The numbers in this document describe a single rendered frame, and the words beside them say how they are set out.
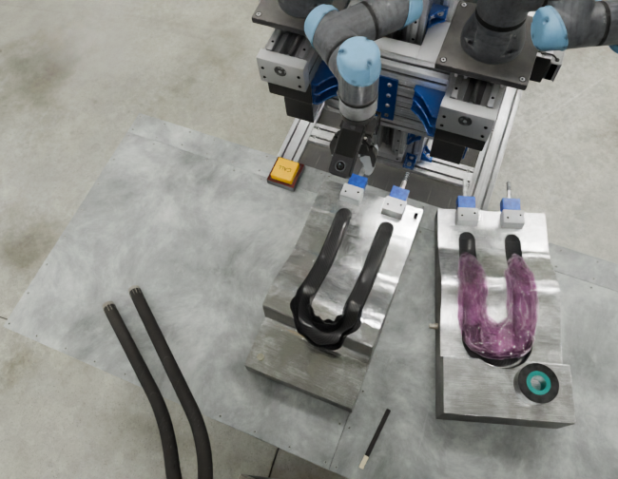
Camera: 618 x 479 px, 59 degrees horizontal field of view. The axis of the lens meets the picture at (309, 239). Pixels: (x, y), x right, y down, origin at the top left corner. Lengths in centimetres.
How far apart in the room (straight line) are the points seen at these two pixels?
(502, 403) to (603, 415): 27
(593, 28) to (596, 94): 181
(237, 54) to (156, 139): 133
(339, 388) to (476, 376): 29
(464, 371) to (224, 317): 57
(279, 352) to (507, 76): 84
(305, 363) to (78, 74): 222
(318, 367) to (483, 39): 85
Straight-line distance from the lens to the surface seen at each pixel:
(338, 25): 106
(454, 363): 122
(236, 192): 150
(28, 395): 244
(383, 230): 133
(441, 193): 218
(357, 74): 98
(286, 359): 126
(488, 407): 122
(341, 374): 124
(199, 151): 160
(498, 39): 141
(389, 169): 221
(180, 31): 310
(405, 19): 112
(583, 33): 110
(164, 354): 130
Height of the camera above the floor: 208
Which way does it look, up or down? 65 degrees down
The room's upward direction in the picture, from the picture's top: 9 degrees counter-clockwise
